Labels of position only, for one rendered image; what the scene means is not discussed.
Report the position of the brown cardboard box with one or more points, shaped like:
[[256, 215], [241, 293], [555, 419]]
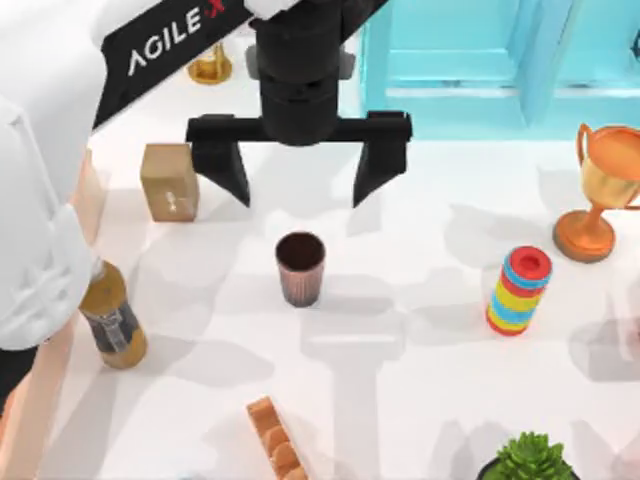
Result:
[[167, 182]]

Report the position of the stack of coloured rings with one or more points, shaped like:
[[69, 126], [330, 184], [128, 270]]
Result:
[[520, 295]]

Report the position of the brown bread loaf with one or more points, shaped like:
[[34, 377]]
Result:
[[277, 440]]

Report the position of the light blue rack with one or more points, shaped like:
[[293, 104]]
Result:
[[450, 65]]

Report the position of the green plant in black pot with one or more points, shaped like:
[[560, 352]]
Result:
[[530, 457]]

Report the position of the amber bottle with grey label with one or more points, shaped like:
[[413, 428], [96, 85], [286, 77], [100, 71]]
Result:
[[112, 320]]

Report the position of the copper orange trophy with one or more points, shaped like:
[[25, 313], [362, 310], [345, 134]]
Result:
[[600, 175]]

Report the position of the small gold trophy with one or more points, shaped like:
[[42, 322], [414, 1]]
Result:
[[210, 70]]

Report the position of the brown ribbed cup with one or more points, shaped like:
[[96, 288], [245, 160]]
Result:
[[300, 280]]

